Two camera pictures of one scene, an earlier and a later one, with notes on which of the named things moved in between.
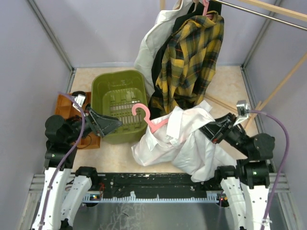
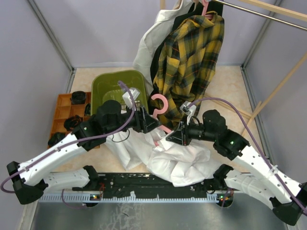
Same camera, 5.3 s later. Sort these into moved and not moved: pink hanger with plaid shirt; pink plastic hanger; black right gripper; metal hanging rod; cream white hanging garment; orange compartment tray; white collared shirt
Moved: black right gripper; pink plastic hanger; white collared shirt
Not moved: orange compartment tray; pink hanger with plaid shirt; metal hanging rod; cream white hanging garment
